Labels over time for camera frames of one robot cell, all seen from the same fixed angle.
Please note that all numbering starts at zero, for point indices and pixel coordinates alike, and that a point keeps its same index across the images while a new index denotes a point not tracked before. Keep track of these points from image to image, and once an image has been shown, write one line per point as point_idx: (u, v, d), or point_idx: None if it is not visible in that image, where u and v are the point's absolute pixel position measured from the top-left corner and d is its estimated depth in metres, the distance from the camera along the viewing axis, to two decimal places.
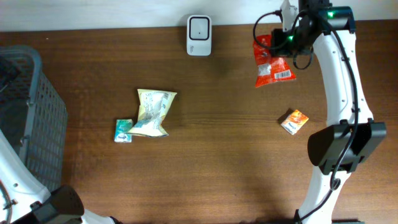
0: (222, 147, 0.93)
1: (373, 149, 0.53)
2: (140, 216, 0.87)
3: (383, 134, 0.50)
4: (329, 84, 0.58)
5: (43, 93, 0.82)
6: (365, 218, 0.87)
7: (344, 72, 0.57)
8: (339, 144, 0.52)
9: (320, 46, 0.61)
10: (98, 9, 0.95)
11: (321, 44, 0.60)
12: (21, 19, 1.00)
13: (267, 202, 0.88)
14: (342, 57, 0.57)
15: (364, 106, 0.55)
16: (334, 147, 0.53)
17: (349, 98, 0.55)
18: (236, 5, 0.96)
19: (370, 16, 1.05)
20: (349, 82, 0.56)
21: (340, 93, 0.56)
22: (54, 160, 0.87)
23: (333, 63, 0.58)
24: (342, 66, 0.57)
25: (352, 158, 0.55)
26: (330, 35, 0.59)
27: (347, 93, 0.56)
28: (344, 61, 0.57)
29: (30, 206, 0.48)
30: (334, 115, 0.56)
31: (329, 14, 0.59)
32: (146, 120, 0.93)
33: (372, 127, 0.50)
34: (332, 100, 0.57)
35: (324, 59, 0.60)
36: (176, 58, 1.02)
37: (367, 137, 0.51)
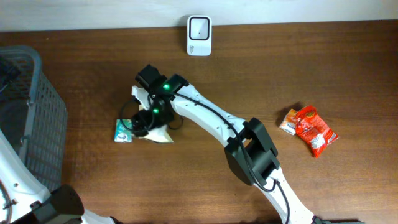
0: (223, 147, 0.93)
1: (267, 137, 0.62)
2: (140, 216, 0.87)
3: (260, 123, 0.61)
4: (206, 128, 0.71)
5: (43, 93, 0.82)
6: (365, 218, 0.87)
7: (206, 111, 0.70)
8: (242, 155, 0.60)
9: (189, 106, 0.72)
10: (98, 8, 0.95)
11: (176, 106, 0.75)
12: (21, 19, 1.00)
13: (267, 202, 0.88)
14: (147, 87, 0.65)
15: (236, 118, 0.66)
16: (242, 160, 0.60)
17: (220, 122, 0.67)
18: (236, 5, 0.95)
19: (369, 17, 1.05)
20: (212, 113, 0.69)
21: (212, 123, 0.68)
22: (54, 160, 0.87)
23: (193, 113, 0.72)
24: (199, 108, 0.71)
25: (265, 157, 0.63)
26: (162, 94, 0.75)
27: (217, 121, 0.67)
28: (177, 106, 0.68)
29: (30, 205, 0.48)
30: (223, 142, 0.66)
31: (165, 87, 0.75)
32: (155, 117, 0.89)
33: (250, 126, 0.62)
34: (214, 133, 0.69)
35: (185, 111, 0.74)
36: (176, 58, 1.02)
37: (255, 135, 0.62)
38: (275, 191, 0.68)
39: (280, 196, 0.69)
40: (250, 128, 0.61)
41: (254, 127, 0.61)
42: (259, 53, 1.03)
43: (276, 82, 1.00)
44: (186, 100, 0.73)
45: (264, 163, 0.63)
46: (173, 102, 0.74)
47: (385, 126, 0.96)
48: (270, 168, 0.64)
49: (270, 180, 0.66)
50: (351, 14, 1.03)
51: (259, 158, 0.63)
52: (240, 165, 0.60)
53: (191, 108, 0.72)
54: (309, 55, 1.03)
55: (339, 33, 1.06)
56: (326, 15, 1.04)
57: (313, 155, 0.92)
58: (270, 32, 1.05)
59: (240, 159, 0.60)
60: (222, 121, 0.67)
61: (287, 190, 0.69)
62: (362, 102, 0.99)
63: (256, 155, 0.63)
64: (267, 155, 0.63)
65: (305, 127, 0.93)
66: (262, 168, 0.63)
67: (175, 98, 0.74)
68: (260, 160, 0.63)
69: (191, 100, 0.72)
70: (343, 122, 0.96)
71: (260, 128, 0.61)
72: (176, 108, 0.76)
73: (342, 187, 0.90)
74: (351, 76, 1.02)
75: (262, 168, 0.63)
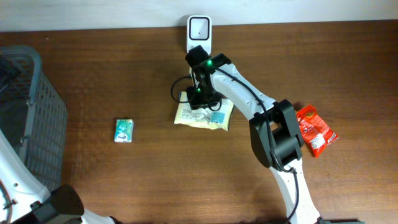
0: (222, 147, 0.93)
1: (295, 122, 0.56)
2: (140, 216, 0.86)
3: (291, 106, 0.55)
4: (238, 104, 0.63)
5: (43, 93, 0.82)
6: (365, 218, 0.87)
7: (242, 86, 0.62)
8: (265, 134, 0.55)
9: (226, 81, 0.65)
10: (98, 8, 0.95)
11: (214, 81, 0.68)
12: (21, 19, 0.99)
13: (267, 202, 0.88)
14: (231, 78, 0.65)
15: (268, 98, 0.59)
16: (263, 138, 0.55)
17: (252, 98, 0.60)
18: (236, 5, 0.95)
19: (370, 17, 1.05)
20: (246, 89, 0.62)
21: (243, 96, 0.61)
22: (54, 160, 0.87)
23: (229, 88, 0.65)
24: (235, 85, 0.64)
25: (290, 142, 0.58)
26: (214, 73, 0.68)
27: (247, 95, 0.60)
28: (234, 81, 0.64)
29: (30, 205, 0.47)
30: (249, 117, 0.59)
31: (208, 62, 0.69)
32: (195, 117, 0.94)
33: (280, 106, 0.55)
34: (244, 109, 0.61)
35: (222, 88, 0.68)
36: (176, 58, 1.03)
37: (283, 117, 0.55)
38: (289, 180, 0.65)
39: (293, 186, 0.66)
40: (279, 109, 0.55)
41: (285, 110, 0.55)
42: (259, 53, 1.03)
43: (276, 82, 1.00)
44: (223, 75, 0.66)
45: (287, 150, 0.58)
46: (212, 76, 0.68)
47: (385, 126, 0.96)
48: (291, 157, 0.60)
49: (286, 168, 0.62)
50: (351, 14, 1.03)
51: (283, 142, 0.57)
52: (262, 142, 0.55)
53: (228, 84, 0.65)
54: (309, 56, 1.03)
55: (339, 33, 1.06)
56: (326, 15, 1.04)
57: (313, 155, 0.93)
58: (269, 32, 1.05)
59: (262, 137, 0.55)
60: (252, 96, 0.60)
61: (300, 180, 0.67)
62: (362, 102, 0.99)
63: (281, 139, 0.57)
64: (291, 143, 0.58)
65: (305, 127, 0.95)
66: (284, 154, 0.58)
67: (216, 73, 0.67)
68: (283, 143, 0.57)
69: (229, 75, 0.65)
70: (343, 122, 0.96)
71: (290, 112, 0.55)
72: (214, 84, 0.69)
73: (342, 187, 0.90)
74: (351, 75, 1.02)
75: (283, 155, 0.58)
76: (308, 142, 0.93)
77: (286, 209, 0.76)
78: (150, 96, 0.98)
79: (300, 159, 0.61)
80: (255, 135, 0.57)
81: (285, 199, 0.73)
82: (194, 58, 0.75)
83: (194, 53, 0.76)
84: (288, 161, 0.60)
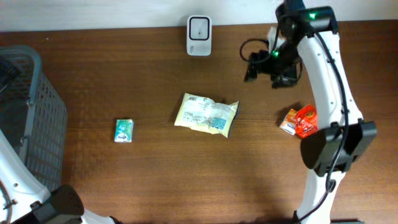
0: (223, 147, 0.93)
1: (366, 146, 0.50)
2: (140, 216, 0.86)
3: (375, 131, 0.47)
4: (316, 89, 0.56)
5: (43, 93, 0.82)
6: (365, 218, 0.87)
7: (333, 75, 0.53)
8: (332, 145, 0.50)
9: (320, 58, 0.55)
10: (98, 8, 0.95)
11: (307, 45, 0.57)
12: (21, 19, 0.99)
13: (267, 202, 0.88)
14: (328, 58, 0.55)
15: (355, 110, 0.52)
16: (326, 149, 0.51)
17: (339, 100, 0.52)
18: (236, 5, 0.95)
19: (371, 17, 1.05)
20: (337, 84, 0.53)
21: (329, 92, 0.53)
22: (54, 160, 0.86)
23: (319, 66, 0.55)
24: (328, 68, 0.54)
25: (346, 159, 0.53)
26: (313, 37, 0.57)
27: (335, 94, 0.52)
28: (329, 63, 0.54)
29: (30, 205, 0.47)
30: (322, 119, 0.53)
31: (311, 16, 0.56)
32: (197, 120, 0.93)
33: (363, 126, 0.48)
34: (321, 105, 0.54)
35: (309, 60, 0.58)
36: (176, 58, 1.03)
37: (360, 138, 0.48)
38: (321, 185, 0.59)
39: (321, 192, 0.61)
40: (362, 128, 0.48)
41: (365, 132, 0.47)
42: None
43: None
44: (318, 45, 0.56)
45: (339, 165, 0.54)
46: (310, 38, 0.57)
47: (385, 126, 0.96)
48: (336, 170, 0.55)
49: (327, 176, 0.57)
50: (351, 14, 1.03)
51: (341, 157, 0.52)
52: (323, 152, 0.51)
53: (322, 62, 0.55)
54: None
55: (339, 33, 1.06)
56: None
57: None
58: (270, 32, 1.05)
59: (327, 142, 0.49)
60: (341, 98, 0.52)
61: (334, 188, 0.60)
62: (362, 102, 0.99)
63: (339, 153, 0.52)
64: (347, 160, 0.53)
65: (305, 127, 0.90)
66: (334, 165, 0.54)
67: (314, 37, 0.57)
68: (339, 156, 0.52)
69: (326, 49, 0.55)
70: None
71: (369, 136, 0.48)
72: (302, 47, 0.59)
73: (342, 187, 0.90)
74: (351, 75, 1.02)
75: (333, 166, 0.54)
76: None
77: (298, 209, 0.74)
78: (150, 96, 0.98)
79: (344, 173, 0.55)
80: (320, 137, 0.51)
81: (304, 199, 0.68)
82: (287, 9, 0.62)
83: (288, 4, 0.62)
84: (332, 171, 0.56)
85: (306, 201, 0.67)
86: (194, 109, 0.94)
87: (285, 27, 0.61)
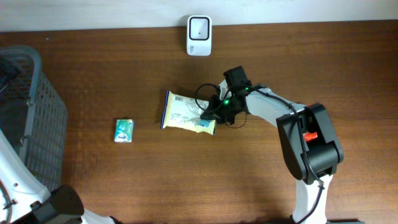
0: (222, 147, 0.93)
1: (329, 127, 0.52)
2: (140, 216, 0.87)
3: (323, 108, 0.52)
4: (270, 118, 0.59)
5: (43, 93, 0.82)
6: (365, 218, 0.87)
7: (272, 101, 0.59)
8: (295, 134, 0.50)
9: (260, 99, 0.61)
10: (98, 8, 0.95)
11: (250, 101, 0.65)
12: (20, 19, 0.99)
13: (267, 202, 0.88)
14: (263, 94, 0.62)
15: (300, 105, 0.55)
16: (295, 142, 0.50)
17: (282, 106, 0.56)
18: (236, 5, 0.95)
19: (371, 17, 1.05)
20: (279, 101, 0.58)
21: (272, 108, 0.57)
22: (54, 160, 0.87)
23: (262, 104, 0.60)
24: (266, 99, 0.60)
25: (326, 154, 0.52)
26: (250, 94, 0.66)
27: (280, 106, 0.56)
28: (266, 96, 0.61)
29: (30, 205, 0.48)
30: None
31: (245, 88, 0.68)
32: (185, 119, 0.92)
33: (313, 108, 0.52)
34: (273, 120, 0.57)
35: (258, 108, 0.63)
36: (176, 58, 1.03)
37: (315, 119, 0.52)
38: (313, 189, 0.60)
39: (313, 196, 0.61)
40: (311, 111, 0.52)
41: (318, 111, 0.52)
42: (259, 53, 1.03)
43: (275, 83, 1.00)
44: (255, 96, 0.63)
45: (324, 163, 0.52)
46: (247, 99, 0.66)
47: (385, 126, 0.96)
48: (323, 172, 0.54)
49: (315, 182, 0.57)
50: (351, 14, 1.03)
51: (316, 151, 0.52)
52: (293, 146, 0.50)
53: (262, 101, 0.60)
54: (309, 56, 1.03)
55: (339, 33, 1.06)
56: (326, 16, 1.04)
57: None
58: (270, 32, 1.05)
59: (292, 138, 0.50)
60: (285, 105, 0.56)
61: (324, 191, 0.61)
62: (362, 102, 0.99)
63: (316, 148, 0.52)
64: (328, 154, 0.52)
65: None
66: (319, 167, 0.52)
67: (250, 94, 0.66)
68: (317, 152, 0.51)
69: (261, 93, 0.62)
70: (343, 122, 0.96)
71: (323, 115, 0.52)
72: (249, 106, 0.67)
73: (342, 187, 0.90)
74: (351, 75, 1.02)
75: (319, 167, 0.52)
76: None
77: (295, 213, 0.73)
78: (150, 96, 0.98)
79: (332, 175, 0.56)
80: (283, 139, 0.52)
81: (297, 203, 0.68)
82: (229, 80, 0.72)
83: (231, 76, 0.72)
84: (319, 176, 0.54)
85: (299, 205, 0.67)
86: (182, 108, 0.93)
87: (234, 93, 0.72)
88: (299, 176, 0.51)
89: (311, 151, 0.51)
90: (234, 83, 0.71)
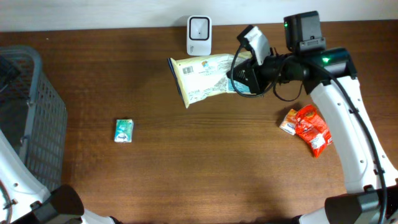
0: (222, 147, 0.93)
1: None
2: (140, 216, 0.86)
3: None
4: (340, 142, 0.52)
5: (43, 93, 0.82)
6: None
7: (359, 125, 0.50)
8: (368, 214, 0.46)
9: (342, 108, 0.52)
10: (98, 8, 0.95)
11: (324, 95, 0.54)
12: (21, 19, 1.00)
13: (267, 202, 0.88)
14: (350, 110, 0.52)
15: (388, 168, 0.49)
16: (360, 219, 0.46)
17: (369, 155, 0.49)
18: (236, 6, 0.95)
19: (371, 17, 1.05)
20: (365, 139, 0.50)
21: (359, 146, 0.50)
22: (54, 160, 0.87)
23: (341, 117, 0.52)
24: (351, 120, 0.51)
25: None
26: (329, 84, 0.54)
27: (364, 151, 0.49)
28: (352, 115, 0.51)
29: (30, 205, 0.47)
30: (352, 177, 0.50)
31: (324, 60, 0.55)
32: (207, 92, 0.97)
33: None
34: (346, 155, 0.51)
35: (326, 110, 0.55)
36: (176, 58, 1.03)
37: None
38: None
39: None
40: None
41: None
42: None
43: None
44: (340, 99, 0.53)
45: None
46: (324, 86, 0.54)
47: (385, 127, 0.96)
48: None
49: None
50: (351, 14, 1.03)
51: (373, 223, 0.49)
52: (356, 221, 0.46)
53: (343, 112, 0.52)
54: None
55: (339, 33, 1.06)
56: (326, 15, 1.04)
57: (313, 155, 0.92)
58: (269, 32, 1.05)
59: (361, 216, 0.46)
60: (374, 155, 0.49)
61: None
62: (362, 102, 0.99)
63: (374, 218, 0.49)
64: None
65: (305, 127, 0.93)
66: None
67: (329, 84, 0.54)
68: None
69: (350, 104, 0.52)
70: None
71: None
72: (315, 90, 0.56)
73: (341, 187, 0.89)
74: None
75: None
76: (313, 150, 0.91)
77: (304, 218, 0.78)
78: (150, 96, 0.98)
79: None
80: (349, 207, 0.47)
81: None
82: (294, 33, 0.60)
83: (298, 26, 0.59)
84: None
85: None
86: (196, 81, 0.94)
87: (297, 58, 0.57)
88: None
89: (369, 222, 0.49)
90: (302, 40, 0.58)
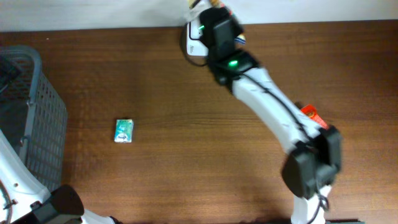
0: (222, 147, 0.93)
1: (339, 150, 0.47)
2: (140, 216, 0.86)
3: (339, 135, 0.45)
4: (265, 117, 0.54)
5: (43, 93, 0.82)
6: (364, 218, 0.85)
7: (277, 102, 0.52)
8: (306, 167, 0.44)
9: (256, 93, 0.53)
10: (98, 9, 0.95)
11: (242, 89, 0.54)
12: (21, 19, 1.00)
13: (267, 202, 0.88)
14: (262, 91, 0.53)
15: (311, 121, 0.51)
16: (305, 173, 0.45)
17: (290, 120, 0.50)
18: (236, 5, 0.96)
19: (369, 17, 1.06)
20: (282, 109, 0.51)
21: (278, 117, 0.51)
22: (54, 160, 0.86)
23: (259, 101, 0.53)
24: (268, 99, 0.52)
25: (332, 173, 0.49)
26: (242, 79, 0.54)
27: (285, 117, 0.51)
28: (265, 94, 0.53)
29: (30, 205, 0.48)
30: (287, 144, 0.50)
31: (232, 63, 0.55)
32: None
33: (326, 133, 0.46)
34: (277, 130, 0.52)
35: (249, 99, 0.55)
36: (176, 58, 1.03)
37: (328, 146, 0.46)
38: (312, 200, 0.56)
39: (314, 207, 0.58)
40: (326, 137, 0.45)
41: (331, 135, 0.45)
42: (259, 52, 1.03)
43: (276, 82, 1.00)
44: (252, 85, 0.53)
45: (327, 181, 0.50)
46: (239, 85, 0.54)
47: (385, 126, 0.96)
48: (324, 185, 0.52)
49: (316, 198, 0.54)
50: (350, 14, 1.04)
51: (323, 174, 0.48)
52: (303, 175, 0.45)
53: (258, 96, 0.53)
54: (309, 56, 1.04)
55: (339, 33, 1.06)
56: (326, 16, 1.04)
57: None
58: (270, 32, 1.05)
59: (304, 169, 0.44)
60: (293, 119, 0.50)
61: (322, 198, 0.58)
62: (362, 101, 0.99)
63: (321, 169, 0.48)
64: (333, 173, 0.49)
65: None
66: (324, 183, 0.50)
67: (242, 80, 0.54)
68: (321, 175, 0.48)
69: (260, 86, 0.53)
70: (343, 122, 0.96)
71: (337, 139, 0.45)
72: (239, 92, 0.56)
73: (341, 186, 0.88)
74: (350, 75, 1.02)
75: (321, 183, 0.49)
76: None
77: None
78: (150, 96, 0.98)
79: (331, 185, 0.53)
80: (291, 167, 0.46)
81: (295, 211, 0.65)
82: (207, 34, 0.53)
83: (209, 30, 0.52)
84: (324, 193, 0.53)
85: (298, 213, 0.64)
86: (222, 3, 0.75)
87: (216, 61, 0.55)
88: (302, 194, 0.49)
89: (318, 175, 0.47)
90: (214, 43, 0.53)
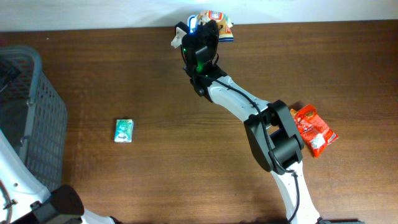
0: (222, 147, 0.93)
1: (290, 121, 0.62)
2: (139, 216, 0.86)
3: (284, 107, 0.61)
4: (229, 109, 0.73)
5: (43, 93, 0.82)
6: (364, 218, 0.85)
7: (238, 95, 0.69)
8: (260, 134, 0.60)
9: (222, 91, 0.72)
10: (99, 9, 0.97)
11: (212, 92, 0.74)
12: (21, 19, 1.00)
13: (267, 202, 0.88)
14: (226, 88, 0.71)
15: (262, 101, 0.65)
16: (260, 139, 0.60)
17: (246, 102, 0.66)
18: (236, 5, 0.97)
19: (367, 17, 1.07)
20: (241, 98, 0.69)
21: (238, 102, 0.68)
22: (54, 160, 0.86)
23: (224, 96, 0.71)
24: (231, 93, 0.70)
25: (290, 145, 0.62)
26: (211, 84, 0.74)
27: (242, 102, 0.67)
28: (229, 89, 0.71)
29: (30, 205, 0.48)
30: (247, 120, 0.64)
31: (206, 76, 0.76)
32: None
33: (274, 107, 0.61)
34: (237, 113, 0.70)
35: (219, 98, 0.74)
36: (176, 58, 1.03)
37: (278, 117, 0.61)
38: (290, 183, 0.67)
39: (293, 190, 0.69)
40: (275, 109, 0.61)
41: (278, 109, 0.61)
42: (259, 52, 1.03)
43: (276, 82, 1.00)
44: (219, 86, 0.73)
45: (288, 152, 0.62)
46: (211, 89, 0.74)
47: (386, 126, 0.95)
48: (291, 160, 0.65)
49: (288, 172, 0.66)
50: (349, 14, 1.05)
51: (282, 145, 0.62)
52: (259, 143, 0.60)
53: (224, 92, 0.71)
54: (309, 55, 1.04)
55: (338, 33, 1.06)
56: (325, 15, 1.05)
57: (313, 155, 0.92)
58: (269, 32, 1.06)
59: (258, 137, 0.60)
60: (249, 101, 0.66)
61: (301, 183, 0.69)
62: (362, 101, 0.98)
63: (280, 140, 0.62)
64: (292, 145, 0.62)
65: (305, 127, 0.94)
66: (286, 155, 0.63)
67: (212, 84, 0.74)
68: (282, 146, 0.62)
69: (224, 85, 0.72)
70: (343, 122, 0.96)
71: (284, 111, 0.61)
72: (213, 96, 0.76)
73: (341, 186, 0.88)
74: (350, 74, 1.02)
75: (284, 157, 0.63)
76: (313, 151, 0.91)
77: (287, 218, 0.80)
78: (150, 96, 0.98)
79: (300, 162, 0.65)
80: (251, 137, 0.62)
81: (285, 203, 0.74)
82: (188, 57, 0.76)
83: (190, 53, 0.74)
84: (290, 164, 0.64)
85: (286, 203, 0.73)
86: None
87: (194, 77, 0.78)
88: (268, 167, 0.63)
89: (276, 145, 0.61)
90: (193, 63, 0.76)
